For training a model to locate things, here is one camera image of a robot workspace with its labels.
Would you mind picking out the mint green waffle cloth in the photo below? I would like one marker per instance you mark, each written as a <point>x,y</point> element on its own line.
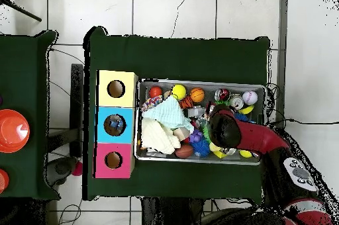
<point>169,113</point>

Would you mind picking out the cream waffle cloth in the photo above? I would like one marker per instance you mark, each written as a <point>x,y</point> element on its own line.
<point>156,137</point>

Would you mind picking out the yellow ball with seam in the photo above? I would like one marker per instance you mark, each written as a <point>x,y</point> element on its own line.
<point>245,153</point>

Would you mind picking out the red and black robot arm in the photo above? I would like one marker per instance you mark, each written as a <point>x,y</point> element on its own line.
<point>254,135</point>

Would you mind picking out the wooden box with three holes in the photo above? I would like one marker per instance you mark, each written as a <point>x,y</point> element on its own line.
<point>124,98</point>

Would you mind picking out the smooth yellow ball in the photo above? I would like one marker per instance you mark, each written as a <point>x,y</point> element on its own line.
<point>178,92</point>

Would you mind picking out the red-orange ball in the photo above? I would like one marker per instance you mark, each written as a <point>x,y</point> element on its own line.
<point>155,91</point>

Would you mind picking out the small orange basketball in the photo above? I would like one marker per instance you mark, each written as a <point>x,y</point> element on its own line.
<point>197,95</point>

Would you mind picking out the green spiky toy with eyes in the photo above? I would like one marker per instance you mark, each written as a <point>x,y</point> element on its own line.
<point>222,102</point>

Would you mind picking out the silver drink can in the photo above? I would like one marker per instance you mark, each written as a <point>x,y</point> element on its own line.
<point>236,101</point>

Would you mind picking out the white baseball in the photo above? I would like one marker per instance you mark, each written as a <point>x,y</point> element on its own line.
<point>250,97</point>

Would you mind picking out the grey device with red knob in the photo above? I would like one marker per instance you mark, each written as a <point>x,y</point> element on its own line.
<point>61,168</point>

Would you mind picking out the orange plastic bowl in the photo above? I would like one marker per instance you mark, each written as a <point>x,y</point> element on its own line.
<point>13,131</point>

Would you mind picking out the black rod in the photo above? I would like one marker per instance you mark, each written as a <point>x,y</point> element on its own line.
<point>23,11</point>

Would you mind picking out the orange plastic cup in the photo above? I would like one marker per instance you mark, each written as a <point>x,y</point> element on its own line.
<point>3,181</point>

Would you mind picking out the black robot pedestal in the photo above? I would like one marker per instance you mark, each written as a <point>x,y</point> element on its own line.
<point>164,214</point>

